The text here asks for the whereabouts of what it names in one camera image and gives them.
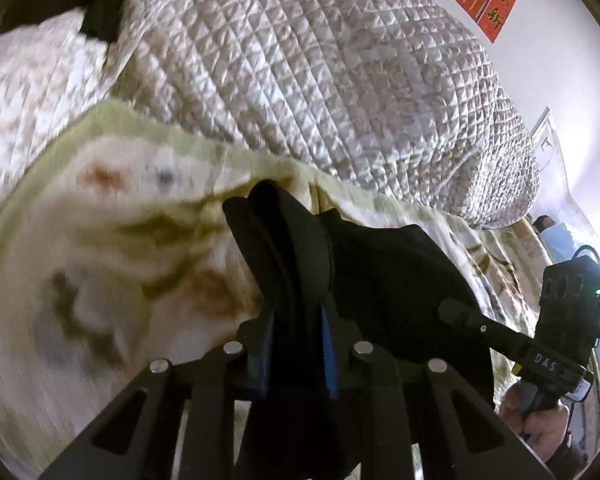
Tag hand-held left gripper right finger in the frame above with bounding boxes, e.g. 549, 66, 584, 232
319, 297, 556, 480

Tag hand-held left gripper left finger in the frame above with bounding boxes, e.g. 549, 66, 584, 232
40, 304, 277, 480

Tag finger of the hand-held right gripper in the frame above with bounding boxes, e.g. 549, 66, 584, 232
437, 297, 537, 357

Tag black pants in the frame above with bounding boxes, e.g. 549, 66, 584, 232
222, 180, 497, 480

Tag person's right forearm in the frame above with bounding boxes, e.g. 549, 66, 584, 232
542, 432, 598, 480

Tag person's right hand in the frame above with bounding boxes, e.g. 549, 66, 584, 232
498, 377, 574, 455

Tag floral fleece blanket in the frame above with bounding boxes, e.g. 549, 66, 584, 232
0, 100, 600, 480

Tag beige quilted bedspread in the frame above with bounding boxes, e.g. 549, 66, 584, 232
107, 0, 541, 232

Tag pale floral pillow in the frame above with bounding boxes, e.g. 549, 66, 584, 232
0, 10, 117, 221

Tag dark wooden headboard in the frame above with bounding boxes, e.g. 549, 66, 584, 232
0, 0, 132, 45

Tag white wall paper sheet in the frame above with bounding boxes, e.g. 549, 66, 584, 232
530, 106, 574, 202

